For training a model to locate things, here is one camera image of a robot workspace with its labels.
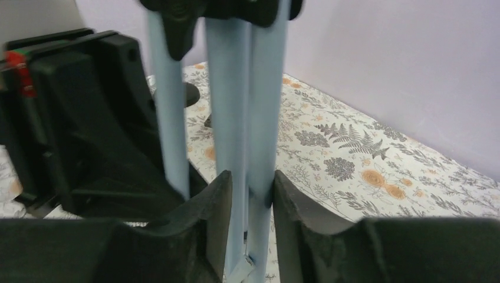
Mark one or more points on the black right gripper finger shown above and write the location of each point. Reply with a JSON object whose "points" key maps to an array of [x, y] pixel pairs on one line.
{"points": [[100, 128], [35, 148]]}

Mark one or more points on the floral tablecloth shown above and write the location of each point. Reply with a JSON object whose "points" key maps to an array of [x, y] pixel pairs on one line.
{"points": [[343, 159]]}

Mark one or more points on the light blue music stand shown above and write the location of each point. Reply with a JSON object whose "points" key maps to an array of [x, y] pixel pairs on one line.
{"points": [[245, 42]]}

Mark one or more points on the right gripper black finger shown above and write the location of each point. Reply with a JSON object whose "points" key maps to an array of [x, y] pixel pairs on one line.
{"points": [[186, 245], [316, 245]]}

